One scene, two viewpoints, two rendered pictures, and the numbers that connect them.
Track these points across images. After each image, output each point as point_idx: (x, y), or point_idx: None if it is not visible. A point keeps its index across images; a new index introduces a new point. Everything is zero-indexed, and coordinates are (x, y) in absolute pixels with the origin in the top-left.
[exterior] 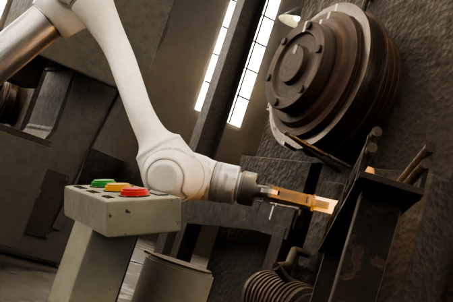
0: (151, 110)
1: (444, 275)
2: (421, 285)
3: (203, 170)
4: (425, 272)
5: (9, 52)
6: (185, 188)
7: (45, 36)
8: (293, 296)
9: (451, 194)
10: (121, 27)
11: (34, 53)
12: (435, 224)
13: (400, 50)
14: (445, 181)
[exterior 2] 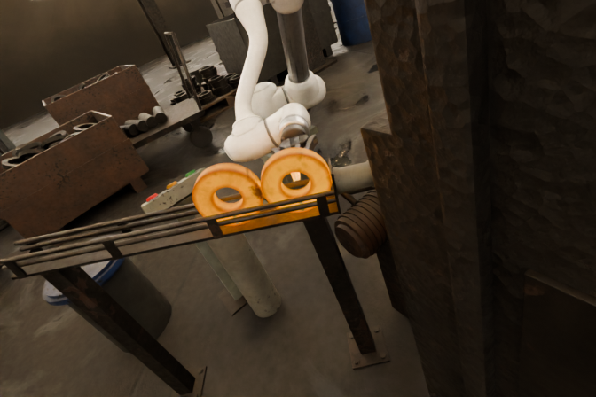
0: (237, 102)
1: (449, 268)
2: (416, 264)
3: (266, 133)
4: (413, 252)
5: (283, 38)
6: (236, 159)
7: (285, 20)
8: (335, 223)
9: (403, 155)
10: (250, 27)
11: (291, 31)
12: (397, 198)
13: None
14: (380, 136)
